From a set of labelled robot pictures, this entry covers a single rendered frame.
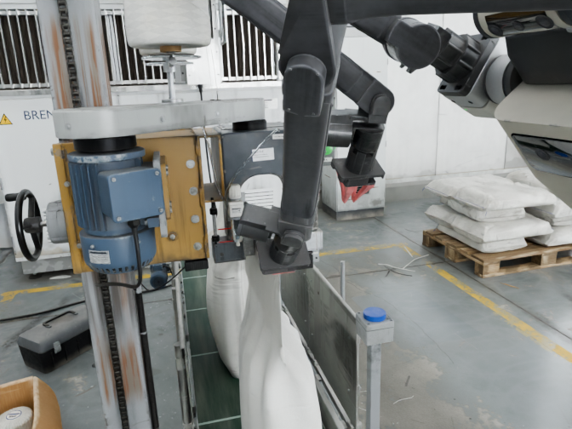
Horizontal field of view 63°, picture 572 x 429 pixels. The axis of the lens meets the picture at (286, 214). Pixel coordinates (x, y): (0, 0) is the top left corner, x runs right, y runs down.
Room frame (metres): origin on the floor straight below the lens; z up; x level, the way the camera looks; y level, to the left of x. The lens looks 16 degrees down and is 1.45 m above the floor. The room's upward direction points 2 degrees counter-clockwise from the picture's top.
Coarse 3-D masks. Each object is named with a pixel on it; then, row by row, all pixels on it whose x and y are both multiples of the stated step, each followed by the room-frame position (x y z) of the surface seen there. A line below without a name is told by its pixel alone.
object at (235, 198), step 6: (234, 186) 1.10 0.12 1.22; (234, 192) 1.10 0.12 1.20; (240, 192) 1.11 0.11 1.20; (228, 198) 1.13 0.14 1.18; (234, 198) 1.10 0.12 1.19; (240, 198) 1.13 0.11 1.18; (228, 204) 1.10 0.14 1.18; (234, 204) 1.09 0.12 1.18; (240, 204) 1.10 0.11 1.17; (228, 210) 1.10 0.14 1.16; (234, 210) 1.09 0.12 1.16; (240, 210) 1.10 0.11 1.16; (228, 216) 1.13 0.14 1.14; (234, 216) 1.09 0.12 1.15; (240, 216) 1.10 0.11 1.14
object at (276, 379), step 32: (256, 256) 1.18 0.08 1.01; (256, 288) 1.20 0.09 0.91; (256, 320) 1.11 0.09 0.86; (288, 320) 1.19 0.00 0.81; (256, 352) 0.99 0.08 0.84; (288, 352) 0.95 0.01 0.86; (256, 384) 0.93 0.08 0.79; (288, 384) 0.91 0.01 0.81; (256, 416) 0.91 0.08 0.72; (288, 416) 0.88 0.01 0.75; (320, 416) 0.91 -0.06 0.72
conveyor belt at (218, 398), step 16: (192, 272) 2.62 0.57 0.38; (192, 288) 2.40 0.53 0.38; (192, 304) 2.20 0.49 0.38; (192, 320) 2.02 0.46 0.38; (208, 320) 2.02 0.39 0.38; (192, 336) 1.87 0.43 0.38; (208, 336) 1.87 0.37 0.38; (192, 352) 1.74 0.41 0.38; (208, 352) 1.74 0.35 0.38; (192, 368) 1.63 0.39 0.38; (208, 368) 1.63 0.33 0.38; (224, 368) 1.62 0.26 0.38; (208, 384) 1.52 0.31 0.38; (224, 384) 1.52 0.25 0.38; (208, 400) 1.43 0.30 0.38; (224, 400) 1.43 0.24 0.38; (208, 416) 1.34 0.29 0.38; (224, 416) 1.34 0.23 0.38; (240, 416) 1.34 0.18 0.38
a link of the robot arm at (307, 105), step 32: (288, 64) 0.47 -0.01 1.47; (320, 64) 0.46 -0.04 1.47; (288, 96) 0.49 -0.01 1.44; (320, 96) 0.48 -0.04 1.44; (288, 128) 0.58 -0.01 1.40; (320, 128) 0.56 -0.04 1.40; (288, 160) 0.63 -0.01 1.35; (320, 160) 0.62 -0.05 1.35; (288, 192) 0.69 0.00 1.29; (288, 224) 0.74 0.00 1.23
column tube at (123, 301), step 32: (96, 0) 1.19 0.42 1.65; (96, 32) 1.14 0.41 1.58; (64, 64) 1.12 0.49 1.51; (96, 64) 1.14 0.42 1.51; (64, 96) 1.12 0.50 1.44; (96, 96) 1.14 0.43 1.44; (96, 288) 1.12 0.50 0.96; (128, 288) 1.14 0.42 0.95; (96, 320) 1.12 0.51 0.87; (128, 320) 1.14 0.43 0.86; (96, 352) 1.12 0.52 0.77; (128, 352) 1.14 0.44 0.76; (128, 384) 1.13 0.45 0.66
